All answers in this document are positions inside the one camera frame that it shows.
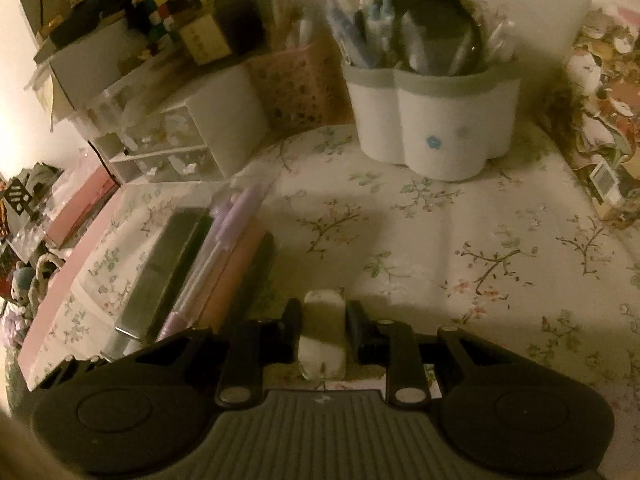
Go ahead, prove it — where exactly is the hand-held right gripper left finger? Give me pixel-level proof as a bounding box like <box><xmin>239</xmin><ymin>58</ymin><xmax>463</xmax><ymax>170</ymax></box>
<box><xmin>125</xmin><ymin>300</ymin><xmax>302</xmax><ymax>407</ymax></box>

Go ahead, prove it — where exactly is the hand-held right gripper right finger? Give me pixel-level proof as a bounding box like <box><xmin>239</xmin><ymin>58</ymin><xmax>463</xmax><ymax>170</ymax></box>
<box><xmin>347</xmin><ymin>302</ymin><xmax>503</xmax><ymax>407</ymax></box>

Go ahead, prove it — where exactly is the white translucent eraser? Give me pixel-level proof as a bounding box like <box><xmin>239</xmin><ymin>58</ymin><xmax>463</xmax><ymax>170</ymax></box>
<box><xmin>298</xmin><ymin>289</ymin><xmax>348</xmax><ymax>380</ymax></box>

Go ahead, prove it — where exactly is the pink orange highlighter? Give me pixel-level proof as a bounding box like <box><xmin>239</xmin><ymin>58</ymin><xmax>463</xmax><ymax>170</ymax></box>
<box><xmin>200</xmin><ymin>225</ymin><xmax>276</xmax><ymax>332</ymax></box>

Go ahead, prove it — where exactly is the purple pen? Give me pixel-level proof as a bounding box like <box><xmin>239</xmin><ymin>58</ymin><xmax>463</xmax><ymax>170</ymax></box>
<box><xmin>155</xmin><ymin>195</ymin><xmax>251</xmax><ymax>343</ymax></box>
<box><xmin>220</xmin><ymin>182</ymin><xmax>268</xmax><ymax>241</ymax></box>

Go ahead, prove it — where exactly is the clear plastic tray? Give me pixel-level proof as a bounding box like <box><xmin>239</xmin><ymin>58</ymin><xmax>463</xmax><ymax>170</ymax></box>
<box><xmin>115</xmin><ymin>180</ymin><xmax>277</xmax><ymax>347</ymax></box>

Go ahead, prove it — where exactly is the floral tablecloth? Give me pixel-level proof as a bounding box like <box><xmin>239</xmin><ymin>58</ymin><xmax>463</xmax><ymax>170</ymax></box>
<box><xmin>47</xmin><ymin>125</ymin><xmax>640</xmax><ymax>411</ymax></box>

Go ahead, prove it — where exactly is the white drawer organizer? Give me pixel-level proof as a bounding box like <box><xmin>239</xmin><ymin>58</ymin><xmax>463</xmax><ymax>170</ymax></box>
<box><xmin>87</xmin><ymin>65</ymin><xmax>271</xmax><ymax>183</ymax></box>

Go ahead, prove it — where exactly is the white clover pen holder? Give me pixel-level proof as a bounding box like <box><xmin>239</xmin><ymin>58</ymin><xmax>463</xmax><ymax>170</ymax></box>
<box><xmin>341</xmin><ymin>57</ymin><xmax>521</xmax><ymax>181</ymax></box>

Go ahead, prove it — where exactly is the pink desk mat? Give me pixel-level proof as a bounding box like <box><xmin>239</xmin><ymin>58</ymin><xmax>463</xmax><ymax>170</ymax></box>
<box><xmin>17</xmin><ymin>185</ymin><xmax>136</xmax><ymax>391</ymax></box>

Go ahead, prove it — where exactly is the beige perforated pen holder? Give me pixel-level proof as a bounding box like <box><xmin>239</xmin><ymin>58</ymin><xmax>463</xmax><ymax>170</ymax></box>
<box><xmin>247</xmin><ymin>42</ymin><xmax>351</xmax><ymax>131</ymax></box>

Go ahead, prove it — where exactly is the white fluffy plush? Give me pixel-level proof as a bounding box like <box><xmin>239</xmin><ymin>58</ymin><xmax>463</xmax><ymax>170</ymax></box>
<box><xmin>10</xmin><ymin>252</ymin><xmax>66</xmax><ymax>321</ymax></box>

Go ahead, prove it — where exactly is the clear plastic bag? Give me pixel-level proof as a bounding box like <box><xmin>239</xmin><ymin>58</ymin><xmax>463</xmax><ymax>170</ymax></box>
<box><xmin>10</xmin><ymin>160</ymin><xmax>108</xmax><ymax>241</ymax></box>

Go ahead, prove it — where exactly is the small white gadget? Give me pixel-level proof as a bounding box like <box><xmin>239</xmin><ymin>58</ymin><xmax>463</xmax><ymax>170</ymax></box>
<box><xmin>587</xmin><ymin>160</ymin><xmax>626</xmax><ymax>208</ymax></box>

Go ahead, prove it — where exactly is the bunch of blue white pens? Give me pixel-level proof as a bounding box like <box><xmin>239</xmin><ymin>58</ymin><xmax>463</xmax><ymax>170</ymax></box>
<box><xmin>325</xmin><ymin>0</ymin><xmax>516</xmax><ymax>73</ymax></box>

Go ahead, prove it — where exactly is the potted bamboo plant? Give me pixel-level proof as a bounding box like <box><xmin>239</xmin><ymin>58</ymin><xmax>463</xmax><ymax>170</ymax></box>
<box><xmin>150</xmin><ymin>0</ymin><xmax>266</xmax><ymax>67</ymax></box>

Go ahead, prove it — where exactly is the bunch of pencils and brushes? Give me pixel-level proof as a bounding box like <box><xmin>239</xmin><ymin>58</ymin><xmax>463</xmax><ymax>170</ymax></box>
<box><xmin>267</xmin><ymin>0</ymin><xmax>317</xmax><ymax>53</ymax></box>

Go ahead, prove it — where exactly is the white box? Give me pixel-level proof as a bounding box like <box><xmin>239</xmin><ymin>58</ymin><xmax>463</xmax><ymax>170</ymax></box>
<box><xmin>52</xmin><ymin>22</ymin><xmax>146</xmax><ymax>111</ymax></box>

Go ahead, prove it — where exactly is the pink illustrated book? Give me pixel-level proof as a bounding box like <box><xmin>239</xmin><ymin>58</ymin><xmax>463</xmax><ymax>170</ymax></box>
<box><xmin>562</xmin><ymin>0</ymin><xmax>640</xmax><ymax>221</ymax></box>

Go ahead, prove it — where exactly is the colourful puzzle cube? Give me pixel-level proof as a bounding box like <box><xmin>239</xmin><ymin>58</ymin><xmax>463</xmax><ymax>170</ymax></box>
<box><xmin>127</xmin><ymin>0</ymin><xmax>176</xmax><ymax>43</ymax></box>

